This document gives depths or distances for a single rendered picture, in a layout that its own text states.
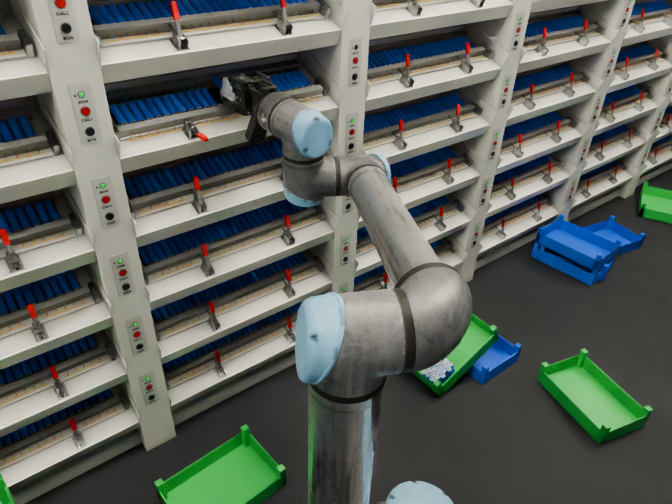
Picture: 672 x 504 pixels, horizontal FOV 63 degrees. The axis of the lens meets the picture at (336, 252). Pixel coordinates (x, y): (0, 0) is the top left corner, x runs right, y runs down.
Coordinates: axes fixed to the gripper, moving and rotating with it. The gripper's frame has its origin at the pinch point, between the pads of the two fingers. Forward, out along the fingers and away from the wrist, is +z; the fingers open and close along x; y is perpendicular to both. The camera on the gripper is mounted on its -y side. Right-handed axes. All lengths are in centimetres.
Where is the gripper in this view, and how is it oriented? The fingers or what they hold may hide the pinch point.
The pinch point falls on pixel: (227, 92)
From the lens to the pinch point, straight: 145.5
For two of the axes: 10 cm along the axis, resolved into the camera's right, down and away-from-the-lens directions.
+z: -6.3, -4.8, 6.1
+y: 0.5, -8.1, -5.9
